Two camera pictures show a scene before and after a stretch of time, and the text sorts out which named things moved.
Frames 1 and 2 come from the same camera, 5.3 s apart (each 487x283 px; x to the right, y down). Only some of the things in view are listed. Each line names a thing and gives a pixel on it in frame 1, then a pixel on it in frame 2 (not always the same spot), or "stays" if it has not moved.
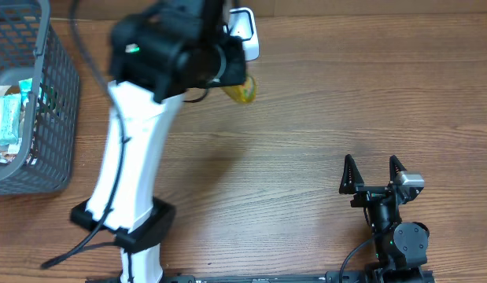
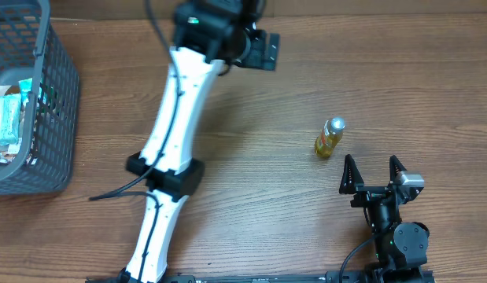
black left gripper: (235, 73) to (253, 58)
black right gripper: (352, 183) stays
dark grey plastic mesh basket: (26, 45) stays
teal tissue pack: (5, 119) stays
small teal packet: (25, 87) stays
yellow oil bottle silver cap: (245, 93) to (330, 137)
